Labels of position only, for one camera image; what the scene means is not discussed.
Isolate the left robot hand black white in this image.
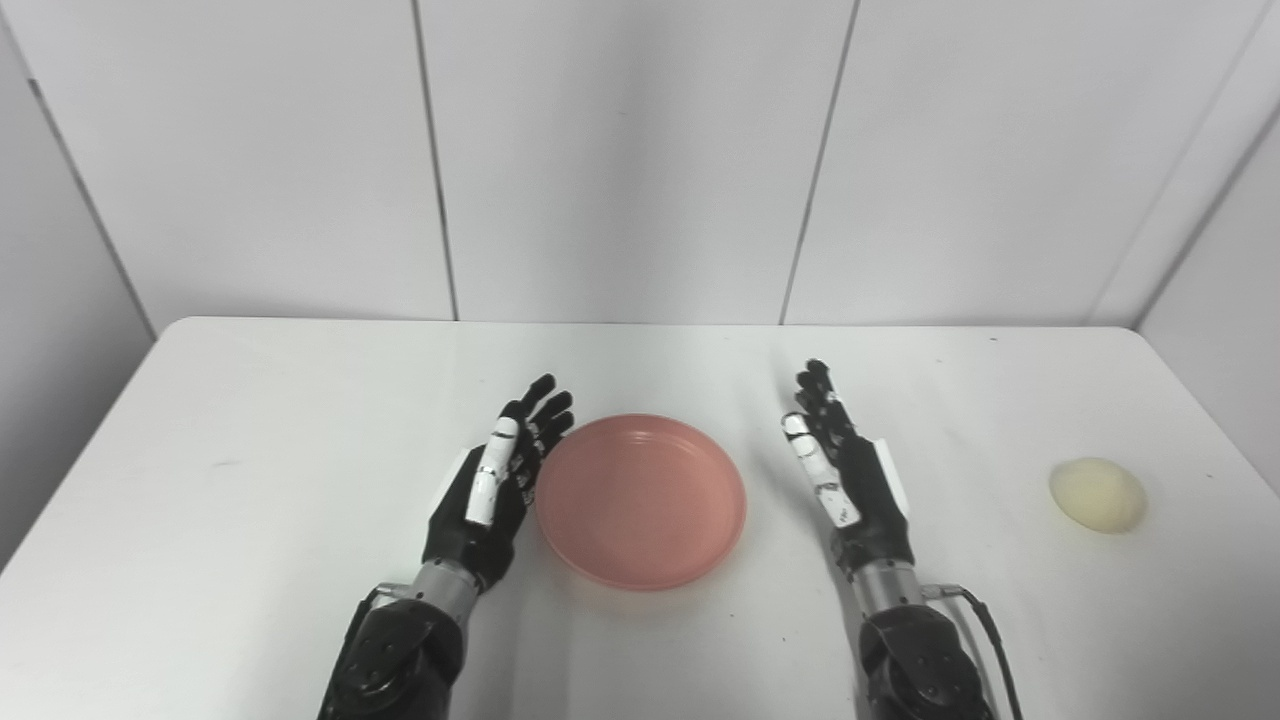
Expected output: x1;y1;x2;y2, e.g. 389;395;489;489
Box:
421;374;576;593

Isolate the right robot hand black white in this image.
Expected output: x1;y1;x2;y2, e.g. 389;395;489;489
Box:
782;359;917;579

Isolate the pink round plate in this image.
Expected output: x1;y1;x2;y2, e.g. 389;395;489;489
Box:
534;414;748;591

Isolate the cream steamed bun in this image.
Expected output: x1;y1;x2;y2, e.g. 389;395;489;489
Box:
1048;457;1148;535

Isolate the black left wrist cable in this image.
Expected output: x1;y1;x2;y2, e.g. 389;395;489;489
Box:
318;584;413;720

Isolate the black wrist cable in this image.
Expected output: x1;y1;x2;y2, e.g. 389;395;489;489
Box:
318;584;413;720
922;584;1025;720

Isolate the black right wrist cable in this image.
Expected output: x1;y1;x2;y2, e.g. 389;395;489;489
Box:
922;584;1025;720

